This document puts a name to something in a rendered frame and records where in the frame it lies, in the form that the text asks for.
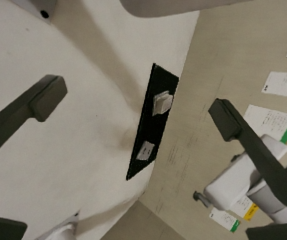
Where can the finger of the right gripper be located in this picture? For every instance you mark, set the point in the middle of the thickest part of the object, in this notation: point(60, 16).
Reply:
point(235, 157)
point(198, 196)

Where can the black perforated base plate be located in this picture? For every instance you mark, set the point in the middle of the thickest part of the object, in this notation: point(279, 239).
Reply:
point(151, 128)

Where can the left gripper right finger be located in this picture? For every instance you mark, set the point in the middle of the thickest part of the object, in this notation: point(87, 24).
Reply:
point(232, 125)

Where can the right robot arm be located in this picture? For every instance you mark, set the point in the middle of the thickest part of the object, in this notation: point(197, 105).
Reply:
point(263, 198)

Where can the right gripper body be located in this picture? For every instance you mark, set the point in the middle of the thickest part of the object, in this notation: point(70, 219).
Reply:
point(238, 180)

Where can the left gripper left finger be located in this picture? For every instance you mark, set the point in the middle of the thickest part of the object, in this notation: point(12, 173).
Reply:
point(39, 101)

